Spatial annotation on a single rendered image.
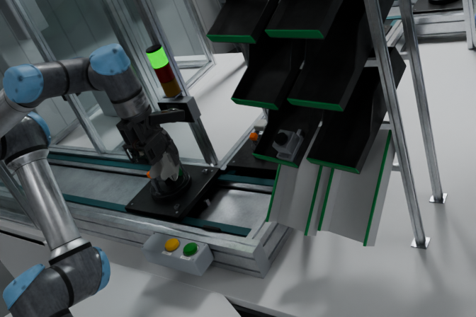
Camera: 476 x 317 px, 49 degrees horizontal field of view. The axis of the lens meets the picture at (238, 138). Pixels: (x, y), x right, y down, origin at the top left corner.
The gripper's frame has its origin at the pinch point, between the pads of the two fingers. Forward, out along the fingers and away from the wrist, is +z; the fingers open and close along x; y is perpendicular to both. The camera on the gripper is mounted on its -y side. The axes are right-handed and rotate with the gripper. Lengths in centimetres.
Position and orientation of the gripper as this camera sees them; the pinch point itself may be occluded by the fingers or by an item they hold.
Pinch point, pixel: (174, 174)
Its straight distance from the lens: 129.4
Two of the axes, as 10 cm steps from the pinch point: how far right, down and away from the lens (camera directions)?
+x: 8.0, 0.5, -5.9
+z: 3.2, 8.0, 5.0
